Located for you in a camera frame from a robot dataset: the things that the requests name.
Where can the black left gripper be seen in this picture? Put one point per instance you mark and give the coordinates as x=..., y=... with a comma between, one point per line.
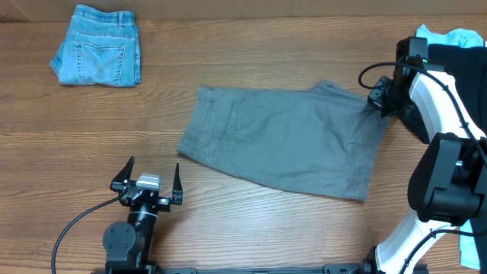
x=163, y=202

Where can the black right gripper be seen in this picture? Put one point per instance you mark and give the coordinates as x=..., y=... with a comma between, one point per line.
x=376, y=100

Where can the grey shorts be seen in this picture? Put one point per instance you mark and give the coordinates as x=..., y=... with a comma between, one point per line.
x=322, y=141

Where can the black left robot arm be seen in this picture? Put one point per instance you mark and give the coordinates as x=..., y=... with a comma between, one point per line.
x=128, y=243

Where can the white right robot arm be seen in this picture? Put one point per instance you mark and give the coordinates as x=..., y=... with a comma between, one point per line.
x=448, y=186

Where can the black t-shirt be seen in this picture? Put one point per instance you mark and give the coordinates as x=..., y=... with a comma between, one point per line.
x=464, y=76

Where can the light blue garment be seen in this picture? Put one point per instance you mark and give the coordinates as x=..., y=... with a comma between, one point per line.
x=460, y=37

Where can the folded blue jeans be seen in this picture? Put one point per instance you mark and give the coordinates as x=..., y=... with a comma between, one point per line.
x=100, y=48

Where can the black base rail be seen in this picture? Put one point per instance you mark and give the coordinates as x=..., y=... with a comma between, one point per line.
x=339, y=268

